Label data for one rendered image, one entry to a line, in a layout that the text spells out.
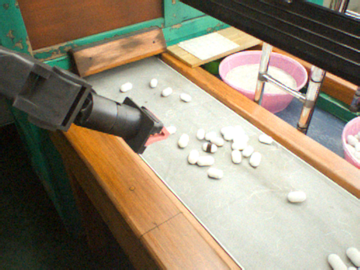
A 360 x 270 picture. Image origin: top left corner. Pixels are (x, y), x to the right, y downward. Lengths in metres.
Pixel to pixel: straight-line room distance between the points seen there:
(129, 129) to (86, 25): 0.54
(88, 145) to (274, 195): 0.43
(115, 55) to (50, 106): 0.58
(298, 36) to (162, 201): 0.38
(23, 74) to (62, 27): 0.54
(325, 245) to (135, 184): 0.38
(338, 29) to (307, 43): 0.04
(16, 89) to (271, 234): 0.50
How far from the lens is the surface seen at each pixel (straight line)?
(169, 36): 1.20
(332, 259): 0.67
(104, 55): 1.04
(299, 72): 1.16
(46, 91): 0.50
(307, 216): 0.73
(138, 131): 0.59
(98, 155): 0.79
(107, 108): 0.55
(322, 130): 1.06
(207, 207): 0.70
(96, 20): 1.07
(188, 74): 1.07
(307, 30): 0.58
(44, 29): 1.02
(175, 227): 0.64
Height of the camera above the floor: 1.30
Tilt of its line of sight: 40 degrees down
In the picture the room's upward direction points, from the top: straight up
